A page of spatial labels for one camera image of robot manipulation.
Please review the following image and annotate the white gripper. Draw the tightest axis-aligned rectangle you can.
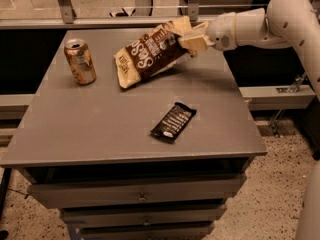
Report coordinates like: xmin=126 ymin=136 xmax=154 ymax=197
xmin=178 ymin=12 xmax=237 ymax=51

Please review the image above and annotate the brown chip bag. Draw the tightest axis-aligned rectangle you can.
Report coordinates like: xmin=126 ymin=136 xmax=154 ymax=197
xmin=114 ymin=16 xmax=196 ymax=89

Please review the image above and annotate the grey drawer cabinet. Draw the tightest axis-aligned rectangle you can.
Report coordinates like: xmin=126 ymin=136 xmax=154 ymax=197
xmin=1 ymin=29 xmax=266 ymax=240

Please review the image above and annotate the black rxbar chocolate bar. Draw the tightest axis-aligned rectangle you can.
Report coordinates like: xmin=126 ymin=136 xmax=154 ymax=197
xmin=151 ymin=102 xmax=197 ymax=143

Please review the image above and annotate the grey metal railing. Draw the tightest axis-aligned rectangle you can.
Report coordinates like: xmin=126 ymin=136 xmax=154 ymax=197
xmin=0 ymin=0 xmax=320 ymax=30

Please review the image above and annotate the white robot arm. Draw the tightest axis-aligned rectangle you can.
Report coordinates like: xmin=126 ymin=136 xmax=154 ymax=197
xmin=205 ymin=42 xmax=319 ymax=240

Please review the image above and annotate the gold soda can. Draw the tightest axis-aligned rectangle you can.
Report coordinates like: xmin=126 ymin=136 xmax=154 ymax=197
xmin=64 ymin=38 xmax=96 ymax=85

